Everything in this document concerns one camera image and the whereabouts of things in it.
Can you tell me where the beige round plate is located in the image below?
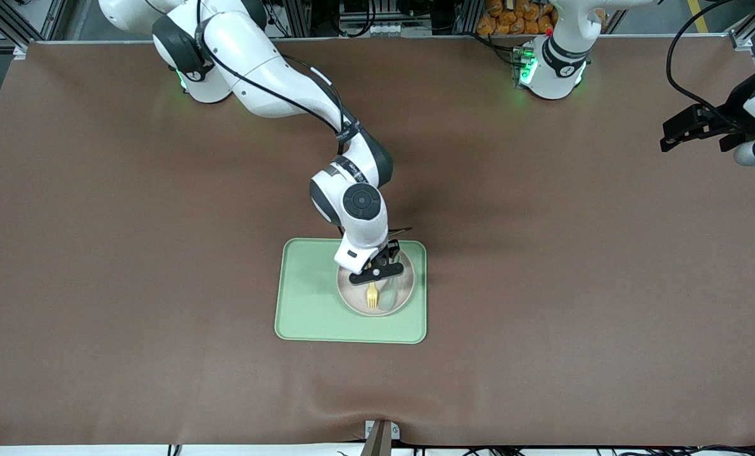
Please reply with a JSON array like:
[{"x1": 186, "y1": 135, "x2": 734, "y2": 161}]
[{"x1": 337, "y1": 248, "x2": 414, "y2": 317}]

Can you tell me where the grey-green plastic spoon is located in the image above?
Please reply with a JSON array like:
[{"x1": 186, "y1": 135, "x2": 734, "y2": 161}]
[{"x1": 377, "y1": 280, "x2": 401, "y2": 311}]

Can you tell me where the light green rectangular tray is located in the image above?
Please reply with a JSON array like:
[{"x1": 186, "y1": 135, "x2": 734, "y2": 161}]
[{"x1": 274, "y1": 238, "x2": 428, "y2": 345}]

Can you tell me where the brown table cover mat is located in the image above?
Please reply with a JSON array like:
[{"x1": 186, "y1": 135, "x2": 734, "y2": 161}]
[{"x1": 0, "y1": 37, "x2": 755, "y2": 447}]

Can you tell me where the orange round items heap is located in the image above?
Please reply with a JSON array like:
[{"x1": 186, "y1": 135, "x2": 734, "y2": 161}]
[{"x1": 477, "y1": 0, "x2": 557, "y2": 36}]

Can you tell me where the white connector row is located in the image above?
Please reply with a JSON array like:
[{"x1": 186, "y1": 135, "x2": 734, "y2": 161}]
[{"x1": 339, "y1": 19, "x2": 405, "y2": 37}]

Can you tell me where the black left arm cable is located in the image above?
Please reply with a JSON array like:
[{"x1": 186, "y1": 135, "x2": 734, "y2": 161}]
[{"x1": 666, "y1": 0, "x2": 742, "y2": 124}]

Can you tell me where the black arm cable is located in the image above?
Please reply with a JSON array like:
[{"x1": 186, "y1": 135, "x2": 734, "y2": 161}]
[
  {"x1": 666, "y1": 0, "x2": 742, "y2": 124},
  {"x1": 194, "y1": 0, "x2": 362, "y2": 143}
]

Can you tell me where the metal table clamp bracket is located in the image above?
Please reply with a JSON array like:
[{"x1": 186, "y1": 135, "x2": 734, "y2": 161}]
[{"x1": 364, "y1": 419, "x2": 402, "y2": 456}]

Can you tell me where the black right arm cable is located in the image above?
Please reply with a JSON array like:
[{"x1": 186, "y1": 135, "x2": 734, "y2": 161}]
[{"x1": 194, "y1": 0, "x2": 362, "y2": 143}]

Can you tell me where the aluminium frame post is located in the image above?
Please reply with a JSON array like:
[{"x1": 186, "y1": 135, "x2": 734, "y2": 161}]
[
  {"x1": 286, "y1": 0, "x2": 312, "y2": 37},
  {"x1": 457, "y1": 0, "x2": 483, "y2": 35}
]

